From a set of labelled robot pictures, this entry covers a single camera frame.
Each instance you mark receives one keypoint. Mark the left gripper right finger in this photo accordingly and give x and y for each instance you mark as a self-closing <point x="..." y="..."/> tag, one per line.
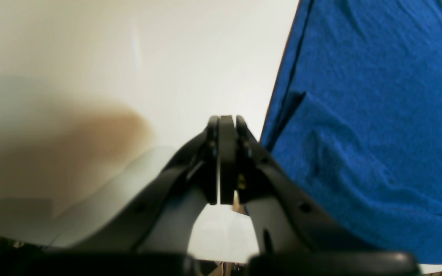
<point x="295" y="236"/>

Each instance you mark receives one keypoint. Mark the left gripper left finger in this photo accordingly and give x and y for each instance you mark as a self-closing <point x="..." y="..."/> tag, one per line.
<point x="151" y="235"/>

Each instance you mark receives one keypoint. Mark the dark blue t-shirt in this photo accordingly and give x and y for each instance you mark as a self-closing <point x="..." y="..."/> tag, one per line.
<point x="356" y="118"/>

